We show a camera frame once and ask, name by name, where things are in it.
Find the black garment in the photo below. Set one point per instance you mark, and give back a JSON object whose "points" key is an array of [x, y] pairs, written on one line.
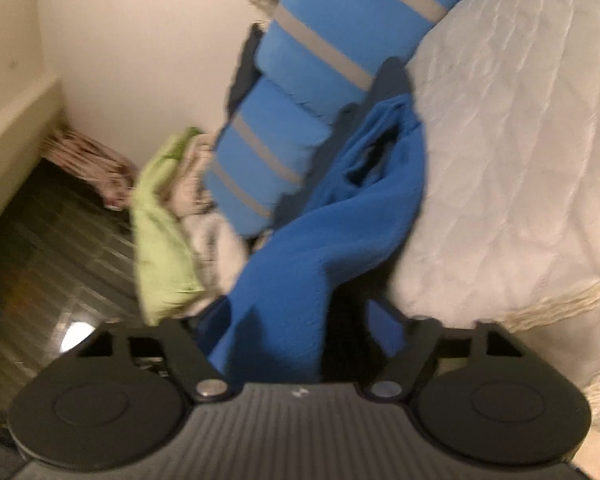
{"points": [[245, 70]]}

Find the blue and grey fleece hoodie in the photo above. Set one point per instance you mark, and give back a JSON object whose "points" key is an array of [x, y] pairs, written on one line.
{"points": [[305, 260]]}

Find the brown patterned cloth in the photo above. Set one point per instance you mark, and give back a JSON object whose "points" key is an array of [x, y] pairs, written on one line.
{"points": [[95, 165]]}

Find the light green sheet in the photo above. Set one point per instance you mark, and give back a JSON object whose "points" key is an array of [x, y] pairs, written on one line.
{"points": [[160, 250]]}

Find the blue grey-striped pillow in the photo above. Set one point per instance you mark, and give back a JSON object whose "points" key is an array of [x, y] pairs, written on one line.
{"points": [[340, 25], [260, 160]]}

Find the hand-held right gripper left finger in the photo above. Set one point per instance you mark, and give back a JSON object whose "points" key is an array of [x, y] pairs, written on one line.
{"points": [[190, 360]]}

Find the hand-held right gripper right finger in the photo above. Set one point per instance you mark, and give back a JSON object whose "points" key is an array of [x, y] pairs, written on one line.
{"points": [[385, 327]]}

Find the grey quilted bedspread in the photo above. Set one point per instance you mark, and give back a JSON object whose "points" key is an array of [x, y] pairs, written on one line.
{"points": [[505, 160]]}

